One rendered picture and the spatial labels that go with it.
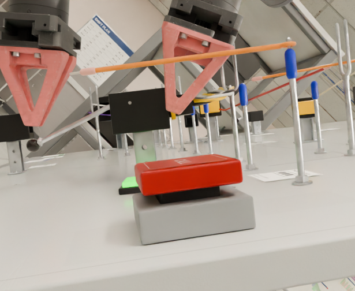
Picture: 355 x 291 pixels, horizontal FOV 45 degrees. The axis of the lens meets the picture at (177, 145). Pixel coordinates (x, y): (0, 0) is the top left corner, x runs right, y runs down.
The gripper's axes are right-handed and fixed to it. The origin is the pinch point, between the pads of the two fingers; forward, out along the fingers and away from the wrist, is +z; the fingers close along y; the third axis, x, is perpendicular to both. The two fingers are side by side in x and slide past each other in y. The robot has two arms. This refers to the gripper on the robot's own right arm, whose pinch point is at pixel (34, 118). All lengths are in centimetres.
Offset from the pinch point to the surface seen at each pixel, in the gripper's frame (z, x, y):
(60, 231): 6.3, -8.1, -18.8
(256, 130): 0, -36, 75
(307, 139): 0.8, -36.1, 28.0
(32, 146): 2.9, 0.0, -0.3
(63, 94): -39, 196, 746
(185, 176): 2.1, -15.0, -23.0
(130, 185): 5.1, -10.8, -7.2
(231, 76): -18, -32, 109
